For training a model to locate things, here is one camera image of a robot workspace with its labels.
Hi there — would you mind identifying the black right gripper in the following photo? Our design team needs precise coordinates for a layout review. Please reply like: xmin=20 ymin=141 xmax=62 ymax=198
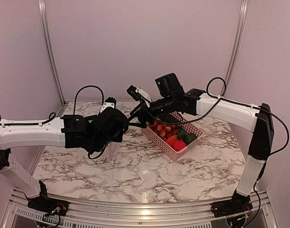
xmin=129 ymin=94 xmax=177 ymax=128

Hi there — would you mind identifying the clear zip top bag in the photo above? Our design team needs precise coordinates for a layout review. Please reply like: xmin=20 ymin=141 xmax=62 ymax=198
xmin=104 ymin=101 xmax=133 ymax=164

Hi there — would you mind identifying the long green cucumber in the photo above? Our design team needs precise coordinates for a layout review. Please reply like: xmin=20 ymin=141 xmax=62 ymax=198
xmin=178 ymin=128 xmax=187 ymax=140

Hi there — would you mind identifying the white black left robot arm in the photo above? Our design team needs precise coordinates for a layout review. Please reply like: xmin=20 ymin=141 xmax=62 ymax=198
xmin=0 ymin=107 xmax=129 ymax=211

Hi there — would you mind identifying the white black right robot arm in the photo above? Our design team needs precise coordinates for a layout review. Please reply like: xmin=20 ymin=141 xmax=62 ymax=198
xmin=127 ymin=85 xmax=274 ymax=213

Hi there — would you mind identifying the pink perforated plastic basket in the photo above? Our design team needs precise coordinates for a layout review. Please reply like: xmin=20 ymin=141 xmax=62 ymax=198
xmin=142 ymin=113 xmax=205 ymax=161

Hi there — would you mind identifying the red yellow lychee bunch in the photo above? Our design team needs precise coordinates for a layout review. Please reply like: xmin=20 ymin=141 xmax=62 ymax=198
xmin=148 ymin=121 xmax=178 ymax=140

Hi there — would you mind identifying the orange red mango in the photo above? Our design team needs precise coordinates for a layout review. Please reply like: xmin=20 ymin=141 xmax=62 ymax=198
xmin=165 ymin=135 xmax=178 ymax=147

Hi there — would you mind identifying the pink red apple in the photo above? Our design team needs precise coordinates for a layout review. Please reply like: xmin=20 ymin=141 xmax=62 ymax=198
xmin=172 ymin=140 xmax=187 ymax=152

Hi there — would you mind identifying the green bell pepper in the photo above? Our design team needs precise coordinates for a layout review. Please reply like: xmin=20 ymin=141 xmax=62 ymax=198
xmin=183 ymin=133 xmax=197 ymax=145

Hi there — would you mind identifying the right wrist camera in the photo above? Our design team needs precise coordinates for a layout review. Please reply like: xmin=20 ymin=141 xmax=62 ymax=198
xmin=126 ymin=85 xmax=152 ymax=107

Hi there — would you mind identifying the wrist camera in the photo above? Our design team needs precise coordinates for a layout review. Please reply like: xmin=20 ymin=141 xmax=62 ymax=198
xmin=126 ymin=85 xmax=152 ymax=107
xmin=99 ymin=97 xmax=117 ymax=114

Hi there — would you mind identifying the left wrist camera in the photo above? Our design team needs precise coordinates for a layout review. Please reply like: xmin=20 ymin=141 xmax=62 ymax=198
xmin=99 ymin=97 xmax=117 ymax=114

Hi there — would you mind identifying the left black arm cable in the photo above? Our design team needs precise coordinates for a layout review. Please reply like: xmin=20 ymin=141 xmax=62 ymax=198
xmin=74 ymin=85 xmax=105 ymax=116

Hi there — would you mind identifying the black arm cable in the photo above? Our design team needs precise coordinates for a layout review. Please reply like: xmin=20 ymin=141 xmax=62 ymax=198
xmin=74 ymin=85 xmax=105 ymax=116
xmin=182 ymin=77 xmax=290 ymax=209

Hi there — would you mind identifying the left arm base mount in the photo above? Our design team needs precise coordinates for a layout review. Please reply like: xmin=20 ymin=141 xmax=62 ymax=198
xmin=25 ymin=180 xmax=69 ymax=216

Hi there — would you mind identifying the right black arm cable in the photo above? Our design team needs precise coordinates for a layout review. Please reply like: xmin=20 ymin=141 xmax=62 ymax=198
xmin=182 ymin=77 xmax=290 ymax=209

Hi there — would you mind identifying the aluminium front rail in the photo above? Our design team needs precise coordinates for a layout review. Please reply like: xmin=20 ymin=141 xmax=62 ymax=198
xmin=2 ymin=187 xmax=278 ymax=228

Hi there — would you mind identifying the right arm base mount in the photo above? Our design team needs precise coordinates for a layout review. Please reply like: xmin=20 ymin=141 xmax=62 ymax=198
xmin=211 ymin=191 xmax=253 ymax=218

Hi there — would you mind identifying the left aluminium frame post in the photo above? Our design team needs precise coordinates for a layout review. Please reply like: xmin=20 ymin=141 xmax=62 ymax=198
xmin=38 ymin=0 xmax=66 ymax=106

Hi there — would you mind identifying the aluminium frame post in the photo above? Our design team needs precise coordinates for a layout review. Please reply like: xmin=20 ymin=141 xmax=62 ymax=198
xmin=38 ymin=0 xmax=66 ymax=106
xmin=225 ymin=0 xmax=249 ymax=85

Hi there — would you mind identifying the right aluminium frame post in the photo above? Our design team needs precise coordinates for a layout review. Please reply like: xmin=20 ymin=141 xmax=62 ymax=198
xmin=225 ymin=0 xmax=249 ymax=85

